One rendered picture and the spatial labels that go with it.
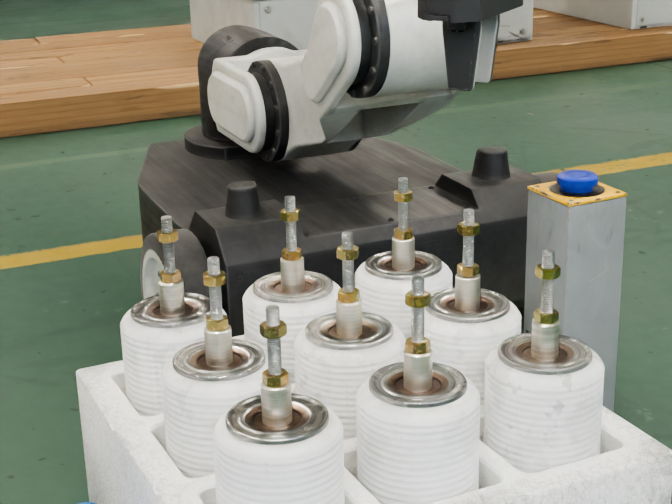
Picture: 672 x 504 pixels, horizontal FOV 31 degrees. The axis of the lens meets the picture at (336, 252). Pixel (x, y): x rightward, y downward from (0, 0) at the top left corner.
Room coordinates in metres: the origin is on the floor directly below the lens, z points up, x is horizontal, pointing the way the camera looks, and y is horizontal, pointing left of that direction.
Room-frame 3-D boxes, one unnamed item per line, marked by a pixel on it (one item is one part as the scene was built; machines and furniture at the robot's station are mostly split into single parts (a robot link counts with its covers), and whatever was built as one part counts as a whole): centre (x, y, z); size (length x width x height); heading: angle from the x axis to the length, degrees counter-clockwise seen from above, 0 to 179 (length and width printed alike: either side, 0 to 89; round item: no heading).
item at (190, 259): (1.37, 0.19, 0.10); 0.20 x 0.05 x 0.20; 23
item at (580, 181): (1.14, -0.24, 0.32); 0.04 x 0.04 x 0.02
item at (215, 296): (0.89, 0.10, 0.30); 0.01 x 0.01 x 0.08
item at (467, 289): (1.00, -0.12, 0.26); 0.02 x 0.02 x 0.03
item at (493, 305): (1.00, -0.12, 0.25); 0.08 x 0.08 x 0.01
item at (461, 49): (0.98, -0.10, 0.48); 0.03 x 0.02 x 0.06; 59
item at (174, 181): (1.70, 0.05, 0.19); 0.64 x 0.52 x 0.33; 23
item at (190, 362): (0.89, 0.10, 0.25); 0.08 x 0.08 x 0.01
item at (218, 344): (0.89, 0.10, 0.26); 0.02 x 0.02 x 0.03
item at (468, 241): (1.00, -0.12, 0.30); 0.01 x 0.01 x 0.08
